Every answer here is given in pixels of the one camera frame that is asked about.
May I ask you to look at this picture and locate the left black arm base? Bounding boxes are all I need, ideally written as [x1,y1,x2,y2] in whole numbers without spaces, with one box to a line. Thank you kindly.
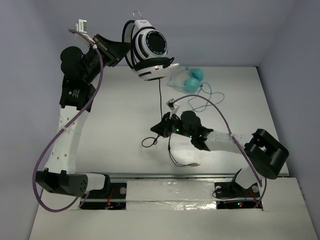
[79,182,127,211]

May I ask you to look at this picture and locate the blue thin headphone cable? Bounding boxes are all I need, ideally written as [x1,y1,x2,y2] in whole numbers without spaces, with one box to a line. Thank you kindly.
[187,82,226,113]

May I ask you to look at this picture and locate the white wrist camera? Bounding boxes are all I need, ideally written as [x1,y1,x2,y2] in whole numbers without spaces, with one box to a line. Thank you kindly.
[166,98,180,119]
[68,19,96,47]

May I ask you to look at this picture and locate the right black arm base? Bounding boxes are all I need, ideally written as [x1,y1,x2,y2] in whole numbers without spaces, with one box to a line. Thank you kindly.
[212,182,263,210]

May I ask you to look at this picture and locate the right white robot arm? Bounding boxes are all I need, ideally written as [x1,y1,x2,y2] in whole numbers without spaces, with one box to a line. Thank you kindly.
[150,110,290,197]

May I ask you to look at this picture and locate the teal headphones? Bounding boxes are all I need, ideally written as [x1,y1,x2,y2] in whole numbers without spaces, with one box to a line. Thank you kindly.
[166,67,205,94]

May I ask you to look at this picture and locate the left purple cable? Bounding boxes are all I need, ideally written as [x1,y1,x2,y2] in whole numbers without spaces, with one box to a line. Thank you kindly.
[33,28,104,213]

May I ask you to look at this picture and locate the purple cable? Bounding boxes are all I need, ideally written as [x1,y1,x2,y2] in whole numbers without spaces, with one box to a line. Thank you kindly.
[172,94,268,208]
[33,28,104,213]

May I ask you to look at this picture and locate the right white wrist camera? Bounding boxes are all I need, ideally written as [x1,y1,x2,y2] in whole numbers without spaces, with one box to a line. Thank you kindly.
[166,98,180,119]

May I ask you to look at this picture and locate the black and white headphones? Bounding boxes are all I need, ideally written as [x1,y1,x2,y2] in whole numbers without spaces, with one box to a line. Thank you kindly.
[121,19,180,82]

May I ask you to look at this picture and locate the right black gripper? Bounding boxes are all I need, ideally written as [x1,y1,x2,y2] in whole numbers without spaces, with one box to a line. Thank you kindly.
[151,112,194,139]

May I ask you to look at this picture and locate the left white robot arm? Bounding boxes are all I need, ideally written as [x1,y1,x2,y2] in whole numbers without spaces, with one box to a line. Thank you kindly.
[33,34,131,197]

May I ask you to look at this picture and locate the aluminium rail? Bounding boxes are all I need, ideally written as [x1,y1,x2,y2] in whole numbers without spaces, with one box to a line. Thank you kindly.
[74,171,291,181]

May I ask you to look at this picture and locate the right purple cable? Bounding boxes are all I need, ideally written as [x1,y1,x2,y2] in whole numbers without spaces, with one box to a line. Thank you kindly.
[172,94,268,208]

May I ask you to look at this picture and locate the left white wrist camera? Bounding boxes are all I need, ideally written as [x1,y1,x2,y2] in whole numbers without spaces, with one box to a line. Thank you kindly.
[68,19,96,47]

